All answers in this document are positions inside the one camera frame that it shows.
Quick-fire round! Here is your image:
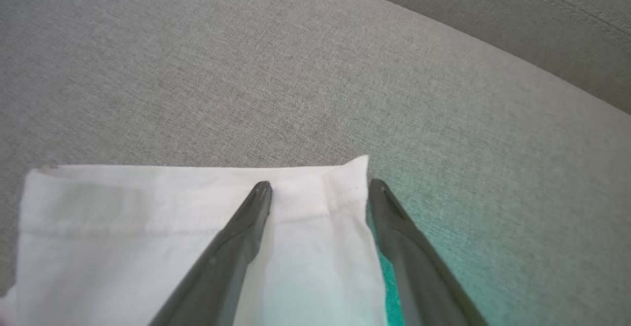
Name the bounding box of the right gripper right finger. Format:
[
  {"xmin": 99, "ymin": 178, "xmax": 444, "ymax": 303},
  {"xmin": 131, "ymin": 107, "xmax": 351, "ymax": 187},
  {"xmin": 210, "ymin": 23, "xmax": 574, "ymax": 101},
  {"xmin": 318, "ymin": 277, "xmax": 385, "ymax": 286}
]
[{"xmin": 369, "ymin": 179, "xmax": 490, "ymax": 326}]

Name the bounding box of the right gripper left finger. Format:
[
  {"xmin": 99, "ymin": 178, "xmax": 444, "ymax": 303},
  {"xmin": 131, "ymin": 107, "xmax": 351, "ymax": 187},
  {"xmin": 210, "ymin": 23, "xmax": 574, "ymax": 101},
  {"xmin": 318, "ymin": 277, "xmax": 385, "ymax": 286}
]
[{"xmin": 148, "ymin": 181, "xmax": 273, "ymax": 326}]

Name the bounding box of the grey fabric sofa cushion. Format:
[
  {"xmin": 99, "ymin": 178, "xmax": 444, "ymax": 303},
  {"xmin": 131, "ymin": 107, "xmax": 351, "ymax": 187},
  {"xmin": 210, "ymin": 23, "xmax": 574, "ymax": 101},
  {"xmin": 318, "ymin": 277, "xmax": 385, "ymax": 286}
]
[{"xmin": 313, "ymin": 0, "xmax": 631, "ymax": 115}]

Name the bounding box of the grey fabric sofa seat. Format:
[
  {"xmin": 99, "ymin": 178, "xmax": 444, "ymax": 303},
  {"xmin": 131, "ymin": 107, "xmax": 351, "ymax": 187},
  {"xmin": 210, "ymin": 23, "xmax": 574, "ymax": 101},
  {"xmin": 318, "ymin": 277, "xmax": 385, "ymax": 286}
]
[{"xmin": 0, "ymin": 0, "xmax": 631, "ymax": 326}]

